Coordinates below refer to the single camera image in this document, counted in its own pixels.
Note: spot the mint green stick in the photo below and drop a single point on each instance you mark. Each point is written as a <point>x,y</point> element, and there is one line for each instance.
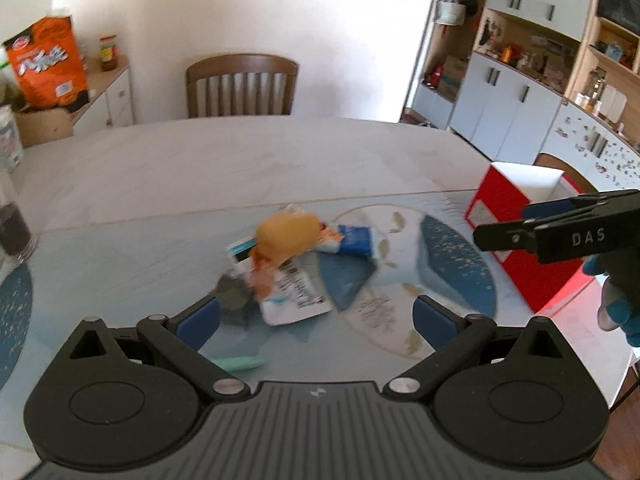
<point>240,363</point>

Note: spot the wooden slat-back chair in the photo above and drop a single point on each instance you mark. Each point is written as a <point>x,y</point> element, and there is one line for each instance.
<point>242,67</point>

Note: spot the hanging pale tote bag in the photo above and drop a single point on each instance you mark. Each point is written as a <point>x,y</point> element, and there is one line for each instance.
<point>450,12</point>

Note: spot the blue white tissue packet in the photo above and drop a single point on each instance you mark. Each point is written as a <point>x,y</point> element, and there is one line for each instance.
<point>355,240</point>

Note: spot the cardboard box with green print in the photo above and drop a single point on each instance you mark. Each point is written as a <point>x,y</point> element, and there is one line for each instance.
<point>454,77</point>

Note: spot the wooden round-back chair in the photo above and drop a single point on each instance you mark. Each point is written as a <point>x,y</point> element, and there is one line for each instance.
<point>550,162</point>

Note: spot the small orange white packet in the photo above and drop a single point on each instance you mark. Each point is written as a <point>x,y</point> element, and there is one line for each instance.
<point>329,241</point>

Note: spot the red toy figure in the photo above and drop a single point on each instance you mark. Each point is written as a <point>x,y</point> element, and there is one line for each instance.
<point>434,75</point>

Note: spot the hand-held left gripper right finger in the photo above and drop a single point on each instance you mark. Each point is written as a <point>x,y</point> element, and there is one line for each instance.
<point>435,322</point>

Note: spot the glass jar with dark contents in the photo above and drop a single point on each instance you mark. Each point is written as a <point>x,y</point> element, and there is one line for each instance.
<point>17,230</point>

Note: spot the person's right hand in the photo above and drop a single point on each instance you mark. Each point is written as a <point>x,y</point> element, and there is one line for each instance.
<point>615,315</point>

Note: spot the white wooden wall cabinet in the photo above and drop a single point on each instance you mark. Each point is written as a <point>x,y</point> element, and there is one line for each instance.
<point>500,105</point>

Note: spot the white sideboard cabinet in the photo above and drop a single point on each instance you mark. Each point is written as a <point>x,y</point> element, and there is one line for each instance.
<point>117,105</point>

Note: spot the large orange snack bag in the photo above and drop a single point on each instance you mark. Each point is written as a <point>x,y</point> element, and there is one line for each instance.
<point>47,65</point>

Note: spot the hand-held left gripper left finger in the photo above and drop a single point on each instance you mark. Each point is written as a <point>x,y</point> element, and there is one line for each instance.
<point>197,322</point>

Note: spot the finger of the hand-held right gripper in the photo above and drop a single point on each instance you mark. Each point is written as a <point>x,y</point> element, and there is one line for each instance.
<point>580,204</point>
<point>505,236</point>

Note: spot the plain cardboard box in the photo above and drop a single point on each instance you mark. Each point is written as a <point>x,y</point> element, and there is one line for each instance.
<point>45,127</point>

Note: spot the white orange barcode packet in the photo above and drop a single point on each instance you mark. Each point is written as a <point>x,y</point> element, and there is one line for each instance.
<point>295,300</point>

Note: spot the white packet with teal picture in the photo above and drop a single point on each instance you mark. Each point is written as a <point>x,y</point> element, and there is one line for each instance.
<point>241,249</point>

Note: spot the red lid jar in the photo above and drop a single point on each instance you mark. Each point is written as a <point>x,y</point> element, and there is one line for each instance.
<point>108,57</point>

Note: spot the orange bread packet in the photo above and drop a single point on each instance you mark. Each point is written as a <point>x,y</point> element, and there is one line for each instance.
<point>285,235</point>

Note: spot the red cardboard box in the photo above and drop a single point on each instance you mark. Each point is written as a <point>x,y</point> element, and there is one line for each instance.
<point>530,280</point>

